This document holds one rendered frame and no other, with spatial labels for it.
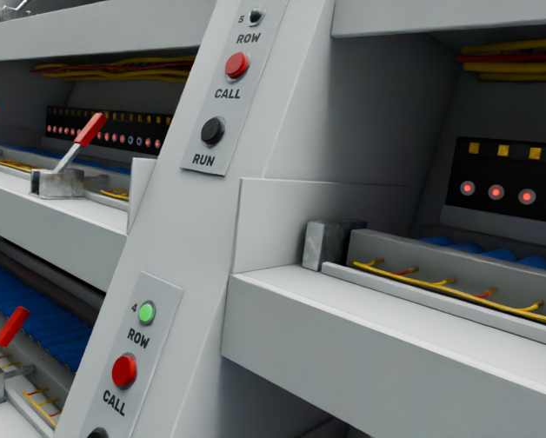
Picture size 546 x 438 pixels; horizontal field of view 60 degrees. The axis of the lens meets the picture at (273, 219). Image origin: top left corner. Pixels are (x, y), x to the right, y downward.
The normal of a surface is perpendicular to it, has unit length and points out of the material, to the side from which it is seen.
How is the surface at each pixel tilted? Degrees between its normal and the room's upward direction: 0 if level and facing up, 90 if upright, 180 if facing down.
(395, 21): 109
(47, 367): 19
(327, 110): 90
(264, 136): 90
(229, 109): 90
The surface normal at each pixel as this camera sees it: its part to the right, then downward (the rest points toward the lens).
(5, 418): 0.12, -0.98
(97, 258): -0.65, 0.03
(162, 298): -0.58, -0.29
